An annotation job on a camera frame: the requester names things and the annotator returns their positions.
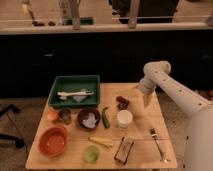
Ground dark red grape bunch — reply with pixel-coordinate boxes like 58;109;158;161
116;96;130;110

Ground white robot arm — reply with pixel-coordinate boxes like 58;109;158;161
139;61;213;171

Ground dark maroon bowl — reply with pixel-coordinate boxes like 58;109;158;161
77;108;100;130

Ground red orange bowl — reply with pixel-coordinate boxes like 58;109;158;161
38;126;68;158

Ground white cup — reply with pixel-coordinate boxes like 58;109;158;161
117;110;133;128

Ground silver fork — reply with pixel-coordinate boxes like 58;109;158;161
149;128;168;163

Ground green cucumber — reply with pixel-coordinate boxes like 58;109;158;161
102;107;110;129

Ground yellow sticks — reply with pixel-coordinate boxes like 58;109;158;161
88;137;113;148

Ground crumpled white paper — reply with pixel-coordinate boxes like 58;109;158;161
82;113;97;128

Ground white toy airplane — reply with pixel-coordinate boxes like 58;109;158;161
57;91;94;100

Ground small green cup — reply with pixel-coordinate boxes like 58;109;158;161
82;145;100;163

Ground green plastic tray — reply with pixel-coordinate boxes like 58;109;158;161
48;75;100;108

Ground dark metal can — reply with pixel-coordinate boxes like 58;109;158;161
58;109;71;125

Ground orange peach fruit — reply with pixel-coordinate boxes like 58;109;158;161
47;111;58;122

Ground black chair base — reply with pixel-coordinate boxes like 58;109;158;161
0;104;25;149

